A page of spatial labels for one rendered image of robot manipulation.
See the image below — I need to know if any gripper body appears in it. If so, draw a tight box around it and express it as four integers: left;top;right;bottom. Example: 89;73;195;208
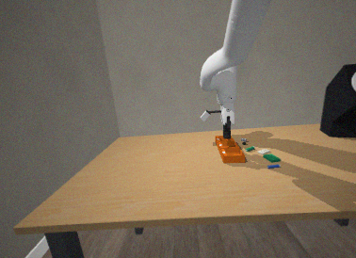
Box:
218;101;235;125

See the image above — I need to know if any orange rack of bins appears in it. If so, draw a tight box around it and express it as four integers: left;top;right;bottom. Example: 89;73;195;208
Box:
215;136;245;163

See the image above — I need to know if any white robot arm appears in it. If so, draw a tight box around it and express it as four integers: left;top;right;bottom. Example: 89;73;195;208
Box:
201;0;271;103

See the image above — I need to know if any white domino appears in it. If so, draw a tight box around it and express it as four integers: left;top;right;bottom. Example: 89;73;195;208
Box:
258;149;270;154

